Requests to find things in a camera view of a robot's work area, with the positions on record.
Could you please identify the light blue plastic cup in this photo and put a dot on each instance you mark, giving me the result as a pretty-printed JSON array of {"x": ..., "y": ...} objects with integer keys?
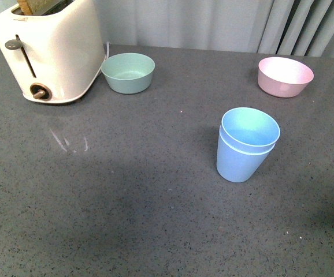
[{"x": 249, "y": 130}]

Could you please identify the mint green bowl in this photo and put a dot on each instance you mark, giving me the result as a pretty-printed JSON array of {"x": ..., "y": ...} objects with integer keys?
[{"x": 128, "y": 73}]

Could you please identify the pink bowl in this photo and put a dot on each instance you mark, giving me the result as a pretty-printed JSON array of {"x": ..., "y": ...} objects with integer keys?
[{"x": 283, "y": 77}]

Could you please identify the white two-slot toaster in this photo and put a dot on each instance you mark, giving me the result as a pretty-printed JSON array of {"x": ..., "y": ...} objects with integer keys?
[{"x": 55, "y": 57}]

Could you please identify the grey pleated curtain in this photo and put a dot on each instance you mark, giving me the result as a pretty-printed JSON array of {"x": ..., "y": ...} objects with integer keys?
[{"x": 301, "y": 28}]

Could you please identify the toasted bread slice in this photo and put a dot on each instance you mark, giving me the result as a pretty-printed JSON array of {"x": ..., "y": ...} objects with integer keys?
[{"x": 30, "y": 7}]

